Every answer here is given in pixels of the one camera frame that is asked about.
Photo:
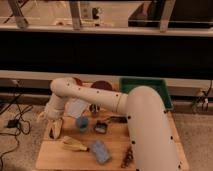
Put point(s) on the green plastic tray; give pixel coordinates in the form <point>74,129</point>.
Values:
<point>127,84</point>

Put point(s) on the blue plastic cup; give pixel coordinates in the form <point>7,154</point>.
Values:
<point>82,123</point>

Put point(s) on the red bowl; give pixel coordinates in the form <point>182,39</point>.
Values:
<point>78,81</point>

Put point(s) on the purple bowl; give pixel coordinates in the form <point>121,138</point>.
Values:
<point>102,85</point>

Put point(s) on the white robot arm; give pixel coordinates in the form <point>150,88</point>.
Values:
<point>150,133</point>

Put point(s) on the black handled tool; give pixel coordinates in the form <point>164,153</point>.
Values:
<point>116,119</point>

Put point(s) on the wooden board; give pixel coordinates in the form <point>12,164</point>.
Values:
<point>52,156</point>

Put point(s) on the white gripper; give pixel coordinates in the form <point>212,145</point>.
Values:
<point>56,126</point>

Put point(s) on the blue sponge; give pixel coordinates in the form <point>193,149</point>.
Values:
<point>100,151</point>

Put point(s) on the purple grape bunch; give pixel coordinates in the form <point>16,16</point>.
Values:
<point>128,158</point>

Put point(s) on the small metal cup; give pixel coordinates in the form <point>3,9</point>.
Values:
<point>94,109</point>

